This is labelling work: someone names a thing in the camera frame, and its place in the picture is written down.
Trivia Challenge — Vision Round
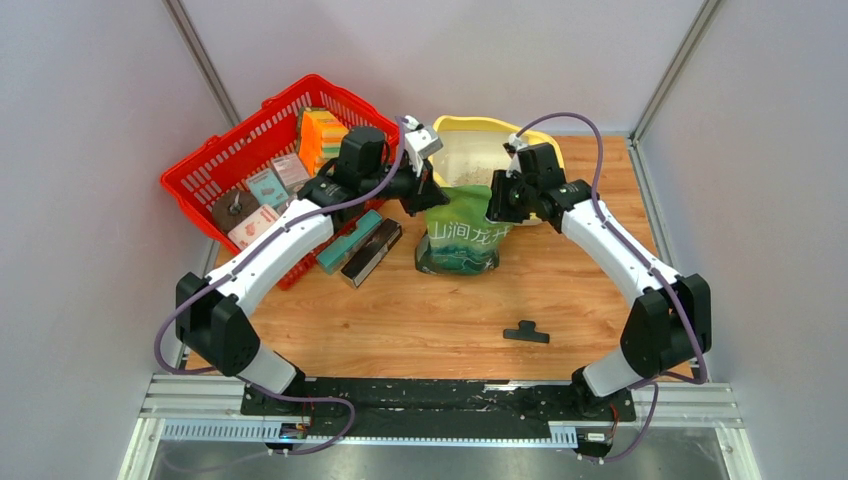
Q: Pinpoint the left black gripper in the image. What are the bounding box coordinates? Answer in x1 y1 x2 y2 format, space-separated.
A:
361 152 451 218

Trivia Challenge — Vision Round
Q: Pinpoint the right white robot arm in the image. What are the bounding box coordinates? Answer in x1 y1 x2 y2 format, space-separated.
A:
486 141 712 419

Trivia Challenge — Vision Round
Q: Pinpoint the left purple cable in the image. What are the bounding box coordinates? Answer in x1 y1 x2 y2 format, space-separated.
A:
153 115 409 458

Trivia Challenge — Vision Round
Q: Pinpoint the black bag clip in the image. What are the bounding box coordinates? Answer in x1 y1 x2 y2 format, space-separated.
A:
502 320 550 344

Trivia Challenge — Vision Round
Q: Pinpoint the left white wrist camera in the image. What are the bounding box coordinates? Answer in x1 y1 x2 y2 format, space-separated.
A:
402 115 443 177

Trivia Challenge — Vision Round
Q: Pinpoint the yellow litter box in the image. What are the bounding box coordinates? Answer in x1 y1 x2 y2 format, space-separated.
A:
423 115 567 227

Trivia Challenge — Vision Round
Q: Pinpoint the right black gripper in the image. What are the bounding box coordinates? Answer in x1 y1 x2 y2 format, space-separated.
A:
476 172 534 225

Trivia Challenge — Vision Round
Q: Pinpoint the purple cable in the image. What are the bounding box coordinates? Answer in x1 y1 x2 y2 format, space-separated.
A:
513 111 709 464
153 115 409 458

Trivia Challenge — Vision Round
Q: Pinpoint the orange sponge stack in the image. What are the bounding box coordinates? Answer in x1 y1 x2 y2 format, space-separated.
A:
297 107 349 175

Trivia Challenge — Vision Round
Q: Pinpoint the red plastic basket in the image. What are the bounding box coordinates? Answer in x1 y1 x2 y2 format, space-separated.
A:
160 74 398 255

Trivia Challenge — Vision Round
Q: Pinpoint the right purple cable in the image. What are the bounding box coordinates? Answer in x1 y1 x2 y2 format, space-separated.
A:
513 111 709 464

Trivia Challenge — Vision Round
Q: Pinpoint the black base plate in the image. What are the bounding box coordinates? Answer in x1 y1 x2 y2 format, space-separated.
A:
240 377 636 439

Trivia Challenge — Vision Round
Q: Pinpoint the teal small packet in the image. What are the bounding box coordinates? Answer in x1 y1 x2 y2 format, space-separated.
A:
246 168 289 208

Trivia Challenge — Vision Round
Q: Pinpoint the dark brown box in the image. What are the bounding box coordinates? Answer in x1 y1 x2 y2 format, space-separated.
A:
341 219 403 289

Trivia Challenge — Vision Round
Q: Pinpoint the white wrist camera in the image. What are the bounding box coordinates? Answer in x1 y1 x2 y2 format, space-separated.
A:
402 115 443 177
503 133 527 177

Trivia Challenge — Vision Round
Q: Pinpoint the grey pink packet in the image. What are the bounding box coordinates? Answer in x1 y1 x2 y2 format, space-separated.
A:
271 153 311 195

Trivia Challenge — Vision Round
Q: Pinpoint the brown round disc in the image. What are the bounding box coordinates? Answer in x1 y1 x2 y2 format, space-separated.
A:
211 188 260 233

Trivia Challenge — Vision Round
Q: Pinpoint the green litter bag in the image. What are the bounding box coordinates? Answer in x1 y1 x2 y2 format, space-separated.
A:
415 185 513 276

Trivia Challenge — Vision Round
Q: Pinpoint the aluminium frame rail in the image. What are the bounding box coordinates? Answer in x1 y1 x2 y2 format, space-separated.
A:
121 375 760 479

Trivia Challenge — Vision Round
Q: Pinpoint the pink white packet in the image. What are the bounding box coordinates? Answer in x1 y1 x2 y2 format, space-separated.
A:
227 204 279 250

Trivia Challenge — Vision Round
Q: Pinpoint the teal box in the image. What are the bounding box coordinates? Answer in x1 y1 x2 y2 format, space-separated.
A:
316 210 383 275

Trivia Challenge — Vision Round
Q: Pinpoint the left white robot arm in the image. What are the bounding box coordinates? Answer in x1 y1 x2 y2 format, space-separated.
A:
169 117 449 415

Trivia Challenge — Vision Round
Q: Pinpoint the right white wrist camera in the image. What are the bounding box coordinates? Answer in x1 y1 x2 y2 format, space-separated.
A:
503 133 527 177

